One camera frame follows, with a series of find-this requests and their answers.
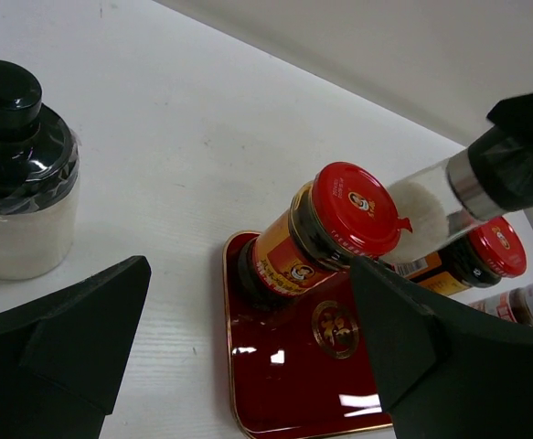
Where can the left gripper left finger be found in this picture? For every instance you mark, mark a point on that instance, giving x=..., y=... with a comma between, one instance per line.
x=63, y=356

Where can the short red-lid sauce jar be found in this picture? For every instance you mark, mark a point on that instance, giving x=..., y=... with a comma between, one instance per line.
x=342, y=214

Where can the black-cap white bottle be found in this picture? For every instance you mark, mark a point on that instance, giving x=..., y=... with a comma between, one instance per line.
x=39, y=179

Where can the tall red-cap sauce bottle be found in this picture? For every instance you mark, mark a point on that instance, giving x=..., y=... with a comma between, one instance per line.
x=480, y=259

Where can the grey-cap white salt shaker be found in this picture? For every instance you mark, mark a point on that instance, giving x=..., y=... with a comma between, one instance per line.
x=486, y=180

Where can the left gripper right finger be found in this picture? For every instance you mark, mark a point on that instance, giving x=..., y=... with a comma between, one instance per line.
x=442, y=368

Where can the silver-lid spice jar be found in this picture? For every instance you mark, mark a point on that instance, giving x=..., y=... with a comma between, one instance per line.
x=515, y=305

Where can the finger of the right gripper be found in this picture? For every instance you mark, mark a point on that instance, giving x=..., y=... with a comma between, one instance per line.
x=531, y=123

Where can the red rectangular tray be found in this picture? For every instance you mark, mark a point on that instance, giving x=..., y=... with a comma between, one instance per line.
x=301, y=372

